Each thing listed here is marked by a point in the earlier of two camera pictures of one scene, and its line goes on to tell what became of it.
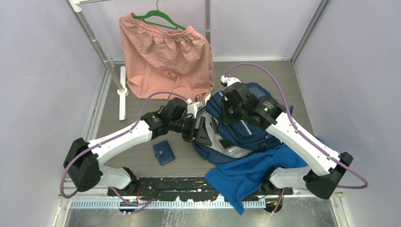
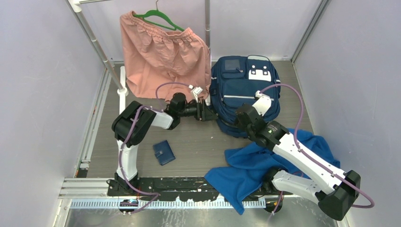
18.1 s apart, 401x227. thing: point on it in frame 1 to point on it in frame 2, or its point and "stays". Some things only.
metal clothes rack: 119,82 stays
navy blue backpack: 241,134 to 248,82
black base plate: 188,188 stays
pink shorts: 163,64 stays
